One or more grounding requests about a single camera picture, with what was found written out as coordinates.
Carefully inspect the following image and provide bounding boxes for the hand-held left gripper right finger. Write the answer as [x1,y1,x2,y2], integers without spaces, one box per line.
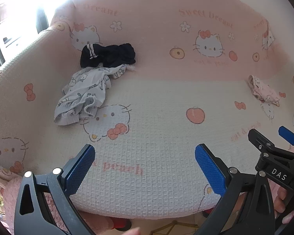
[193,144,277,235]

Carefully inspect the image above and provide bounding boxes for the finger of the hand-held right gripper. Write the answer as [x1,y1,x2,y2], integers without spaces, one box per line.
[248,128,277,156]
[278,126,294,153]

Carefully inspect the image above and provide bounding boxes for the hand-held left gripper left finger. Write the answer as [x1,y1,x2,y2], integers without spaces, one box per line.
[13,144,96,235]

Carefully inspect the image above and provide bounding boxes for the white cartoon print pants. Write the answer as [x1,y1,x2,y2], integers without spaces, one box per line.
[54,64,135,126]

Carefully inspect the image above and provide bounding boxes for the person's right hand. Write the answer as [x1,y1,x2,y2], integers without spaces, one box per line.
[275,187,294,225]

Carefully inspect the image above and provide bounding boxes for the red object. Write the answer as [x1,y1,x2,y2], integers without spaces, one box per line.
[202,207,215,218]
[111,217,132,229]

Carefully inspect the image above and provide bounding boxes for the pink printed garment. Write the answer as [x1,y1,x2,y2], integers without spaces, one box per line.
[247,75,280,107]

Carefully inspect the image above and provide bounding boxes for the pink cat print blanket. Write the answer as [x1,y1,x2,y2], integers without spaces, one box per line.
[0,0,294,219]

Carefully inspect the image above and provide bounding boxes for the black garment with white stripes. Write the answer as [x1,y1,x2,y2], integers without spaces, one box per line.
[80,43,136,68]

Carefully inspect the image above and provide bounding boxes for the window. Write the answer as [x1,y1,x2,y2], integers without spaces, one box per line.
[0,0,49,66]

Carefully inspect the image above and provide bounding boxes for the gold wire rack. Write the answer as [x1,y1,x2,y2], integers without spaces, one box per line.
[151,220,204,235]

